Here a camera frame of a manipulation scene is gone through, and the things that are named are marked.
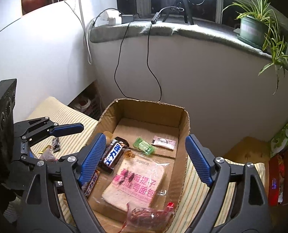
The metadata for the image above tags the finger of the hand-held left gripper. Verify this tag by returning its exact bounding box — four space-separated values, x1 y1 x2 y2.
13 117 84 146
10 155 38 176

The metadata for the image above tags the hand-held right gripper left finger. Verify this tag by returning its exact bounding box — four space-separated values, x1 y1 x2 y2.
19 133 108 233

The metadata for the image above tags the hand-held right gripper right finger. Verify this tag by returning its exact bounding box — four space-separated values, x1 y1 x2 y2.
185 134 273 233

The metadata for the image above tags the small dark snack packet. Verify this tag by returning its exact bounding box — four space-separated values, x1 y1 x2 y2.
51 137 62 153

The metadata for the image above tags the dark chocolate bar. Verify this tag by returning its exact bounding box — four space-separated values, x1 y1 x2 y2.
98 136 130 174
82 169 101 197

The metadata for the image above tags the pink white candy packet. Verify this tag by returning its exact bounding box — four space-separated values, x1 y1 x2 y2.
152 135 178 150

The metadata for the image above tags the bread slice packet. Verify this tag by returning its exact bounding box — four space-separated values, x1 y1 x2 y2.
95 152 177 211

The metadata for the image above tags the green candy packet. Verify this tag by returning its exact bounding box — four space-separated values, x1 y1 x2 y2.
133 136 156 155

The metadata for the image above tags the clear packet of red dates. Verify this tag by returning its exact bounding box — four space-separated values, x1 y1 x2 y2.
118 203 176 233

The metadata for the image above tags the pink plastic basket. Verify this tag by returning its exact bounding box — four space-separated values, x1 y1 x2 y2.
69 81 103 120

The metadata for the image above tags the green snack bag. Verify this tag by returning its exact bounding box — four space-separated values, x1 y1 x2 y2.
270 113 288 157

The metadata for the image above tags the white power adapter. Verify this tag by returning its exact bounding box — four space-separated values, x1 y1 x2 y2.
100 10 122 26

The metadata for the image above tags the potted spider plant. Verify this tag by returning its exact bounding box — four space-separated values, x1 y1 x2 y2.
220 0 288 95

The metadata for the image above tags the white cable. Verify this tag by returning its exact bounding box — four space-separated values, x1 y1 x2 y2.
47 0 96 65

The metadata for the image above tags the black cable with inline controller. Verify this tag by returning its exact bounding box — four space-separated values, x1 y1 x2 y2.
146 6 183 102

